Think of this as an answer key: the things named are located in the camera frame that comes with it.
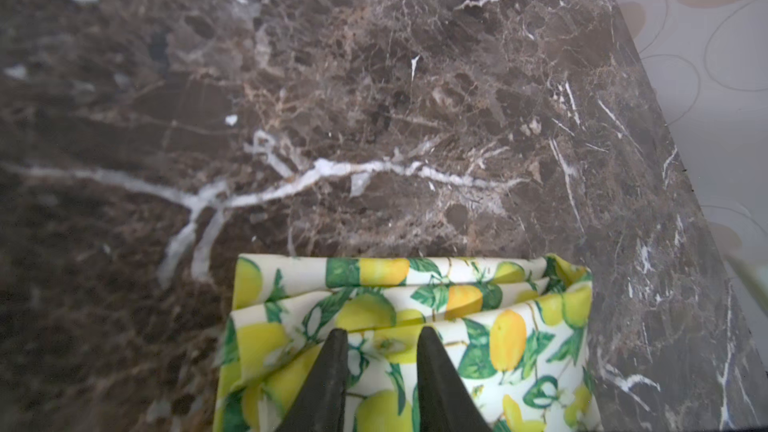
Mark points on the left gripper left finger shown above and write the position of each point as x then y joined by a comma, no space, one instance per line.
320,403

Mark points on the lemon print skirt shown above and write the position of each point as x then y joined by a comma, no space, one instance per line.
515,331

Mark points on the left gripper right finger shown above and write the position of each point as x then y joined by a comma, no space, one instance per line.
444,403

